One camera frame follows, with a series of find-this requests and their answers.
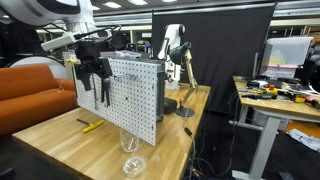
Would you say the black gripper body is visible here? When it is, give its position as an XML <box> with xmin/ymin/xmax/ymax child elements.
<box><xmin>75</xmin><ymin>41</ymin><xmax>112</xmax><ymax>80</ymax></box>

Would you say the yellow T-handle hex key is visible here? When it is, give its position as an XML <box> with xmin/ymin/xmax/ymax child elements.
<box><xmin>77</xmin><ymin>119</ymin><xmax>104</xmax><ymax>133</ymax></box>

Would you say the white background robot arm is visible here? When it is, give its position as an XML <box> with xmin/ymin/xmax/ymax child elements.
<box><xmin>158</xmin><ymin>24</ymin><xmax>185</xmax><ymax>89</ymax></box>

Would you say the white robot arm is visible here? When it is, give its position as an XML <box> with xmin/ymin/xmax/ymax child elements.
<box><xmin>0</xmin><ymin>0</ymin><xmax>115</xmax><ymax>105</ymax></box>

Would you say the silver wrench on pegboard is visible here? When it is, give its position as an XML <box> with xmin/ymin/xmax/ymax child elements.
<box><xmin>92</xmin><ymin>74</ymin><xmax>98</xmax><ymax>110</ymax></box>

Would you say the white pegboard panel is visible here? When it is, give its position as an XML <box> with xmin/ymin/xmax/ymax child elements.
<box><xmin>74</xmin><ymin>57</ymin><xmax>165</xmax><ymax>146</ymax></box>

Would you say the orange sofa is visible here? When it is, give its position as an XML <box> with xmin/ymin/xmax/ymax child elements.
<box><xmin>0</xmin><ymin>64</ymin><xmax>78</xmax><ymax>136</ymax></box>

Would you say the clear glass cup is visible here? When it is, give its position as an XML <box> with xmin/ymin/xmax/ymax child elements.
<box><xmin>120</xmin><ymin>129</ymin><xmax>139</xmax><ymax>153</ymax></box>

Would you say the dark case behind pegboard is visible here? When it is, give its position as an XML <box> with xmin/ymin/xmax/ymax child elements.
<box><xmin>164</xmin><ymin>98</ymin><xmax>177</xmax><ymax>115</ymax></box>

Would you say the clear glass dish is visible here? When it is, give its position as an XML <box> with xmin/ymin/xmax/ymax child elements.
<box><xmin>122</xmin><ymin>156</ymin><xmax>146</xmax><ymax>178</ymax></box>

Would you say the black backdrop curtain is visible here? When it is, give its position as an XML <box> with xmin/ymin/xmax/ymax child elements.
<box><xmin>152</xmin><ymin>4</ymin><xmax>275</xmax><ymax>113</ymax></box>

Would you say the wooden side desk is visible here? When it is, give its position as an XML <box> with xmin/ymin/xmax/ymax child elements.
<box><xmin>232</xmin><ymin>76</ymin><xmax>320</xmax><ymax>180</ymax></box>

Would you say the red emergency stop button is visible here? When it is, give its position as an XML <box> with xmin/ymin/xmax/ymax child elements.
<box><xmin>266</xmin><ymin>84</ymin><xmax>278</xmax><ymax>95</ymax></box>

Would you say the clear plastic storage bin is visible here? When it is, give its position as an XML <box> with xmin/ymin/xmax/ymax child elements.
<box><xmin>259</xmin><ymin>36</ymin><xmax>312</xmax><ymax>78</ymax></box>

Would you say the yellow T-handle key on pegboard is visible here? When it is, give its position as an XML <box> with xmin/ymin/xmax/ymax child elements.
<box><xmin>66</xmin><ymin>59</ymin><xmax>80</xmax><ymax>65</ymax></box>

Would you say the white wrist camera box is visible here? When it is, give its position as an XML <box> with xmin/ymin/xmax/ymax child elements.
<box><xmin>41</xmin><ymin>32</ymin><xmax>76</xmax><ymax>51</ymax></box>

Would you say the black cable on table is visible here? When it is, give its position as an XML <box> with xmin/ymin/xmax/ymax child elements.
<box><xmin>183</xmin><ymin>126</ymin><xmax>198</xmax><ymax>180</ymax></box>

